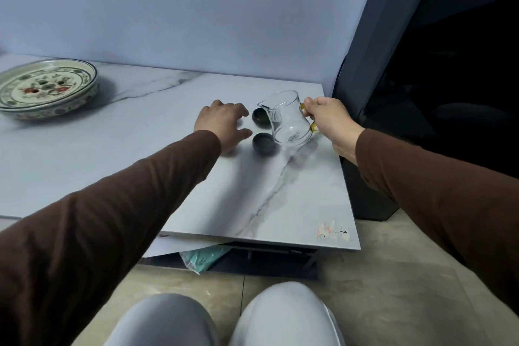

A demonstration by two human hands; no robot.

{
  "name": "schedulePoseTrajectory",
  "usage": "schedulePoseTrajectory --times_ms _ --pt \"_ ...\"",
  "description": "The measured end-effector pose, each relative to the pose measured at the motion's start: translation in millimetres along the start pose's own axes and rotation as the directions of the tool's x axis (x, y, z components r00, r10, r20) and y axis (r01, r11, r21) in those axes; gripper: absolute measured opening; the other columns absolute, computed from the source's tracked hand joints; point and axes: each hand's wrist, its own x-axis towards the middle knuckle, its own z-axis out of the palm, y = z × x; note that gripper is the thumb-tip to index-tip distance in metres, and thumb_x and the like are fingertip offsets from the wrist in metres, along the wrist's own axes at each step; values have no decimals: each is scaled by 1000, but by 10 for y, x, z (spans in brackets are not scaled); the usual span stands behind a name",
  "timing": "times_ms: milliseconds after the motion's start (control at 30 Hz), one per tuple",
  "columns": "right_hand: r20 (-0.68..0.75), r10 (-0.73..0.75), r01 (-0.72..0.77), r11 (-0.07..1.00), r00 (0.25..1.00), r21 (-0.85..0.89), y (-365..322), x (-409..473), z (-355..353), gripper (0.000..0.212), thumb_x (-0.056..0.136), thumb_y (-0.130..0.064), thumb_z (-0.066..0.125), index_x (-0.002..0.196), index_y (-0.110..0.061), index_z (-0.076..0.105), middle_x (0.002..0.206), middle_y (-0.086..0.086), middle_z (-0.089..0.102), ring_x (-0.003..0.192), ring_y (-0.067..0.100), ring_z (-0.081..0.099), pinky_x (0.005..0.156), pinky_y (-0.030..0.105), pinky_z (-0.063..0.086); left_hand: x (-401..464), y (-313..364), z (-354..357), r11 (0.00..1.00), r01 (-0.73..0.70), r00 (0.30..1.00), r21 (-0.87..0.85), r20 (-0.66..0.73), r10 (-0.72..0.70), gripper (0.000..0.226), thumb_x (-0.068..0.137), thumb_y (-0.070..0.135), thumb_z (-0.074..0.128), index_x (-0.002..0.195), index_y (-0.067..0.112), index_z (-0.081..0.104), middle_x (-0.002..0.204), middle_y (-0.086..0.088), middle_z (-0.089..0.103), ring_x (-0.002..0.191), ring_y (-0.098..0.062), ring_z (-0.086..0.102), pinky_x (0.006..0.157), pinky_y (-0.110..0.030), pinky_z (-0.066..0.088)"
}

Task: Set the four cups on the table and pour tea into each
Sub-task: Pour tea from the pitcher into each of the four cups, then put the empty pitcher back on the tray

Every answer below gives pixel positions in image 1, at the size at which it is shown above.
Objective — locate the person's left hand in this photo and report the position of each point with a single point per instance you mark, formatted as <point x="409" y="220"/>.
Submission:
<point x="221" y="122"/>

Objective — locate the person's right hand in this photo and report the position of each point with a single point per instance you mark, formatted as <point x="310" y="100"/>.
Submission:
<point x="334" y="122"/>

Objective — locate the dark green teacup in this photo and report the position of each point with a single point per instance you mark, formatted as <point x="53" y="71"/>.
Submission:
<point x="258" y="115"/>

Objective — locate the glass tea pitcher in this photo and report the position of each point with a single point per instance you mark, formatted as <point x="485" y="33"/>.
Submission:
<point x="290" y="122"/>

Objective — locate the light blue teacup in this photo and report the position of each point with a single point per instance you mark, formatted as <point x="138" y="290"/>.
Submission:
<point x="262" y="143"/>

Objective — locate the floral ceramic tray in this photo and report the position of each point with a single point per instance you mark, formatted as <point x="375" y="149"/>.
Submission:
<point x="48" y="86"/>

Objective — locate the person's right forearm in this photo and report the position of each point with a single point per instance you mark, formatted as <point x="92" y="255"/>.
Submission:
<point x="446" y="204"/>

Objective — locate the person's left forearm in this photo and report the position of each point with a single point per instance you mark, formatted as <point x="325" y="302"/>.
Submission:
<point x="101" y="236"/>

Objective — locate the person's right leg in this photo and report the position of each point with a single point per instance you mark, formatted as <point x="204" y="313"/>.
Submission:
<point x="284" y="317"/>

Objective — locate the person's leg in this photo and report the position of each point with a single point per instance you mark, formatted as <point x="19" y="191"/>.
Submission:
<point x="284" y="317"/>
<point x="162" y="321"/>

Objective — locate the person's left leg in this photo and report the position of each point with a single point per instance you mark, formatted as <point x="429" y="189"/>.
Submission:
<point x="162" y="321"/>

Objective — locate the white marble table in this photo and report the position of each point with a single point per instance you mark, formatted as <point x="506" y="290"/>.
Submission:
<point x="121" y="131"/>

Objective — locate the dark cabinet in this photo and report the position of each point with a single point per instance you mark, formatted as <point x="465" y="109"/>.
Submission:
<point x="425" y="54"/>

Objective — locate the teal plastic packet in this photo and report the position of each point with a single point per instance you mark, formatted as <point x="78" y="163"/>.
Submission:
<point x="202" y="258"/>

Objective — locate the black table frame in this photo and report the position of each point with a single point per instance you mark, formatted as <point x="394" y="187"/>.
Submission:
<point x="275" y="262"/>

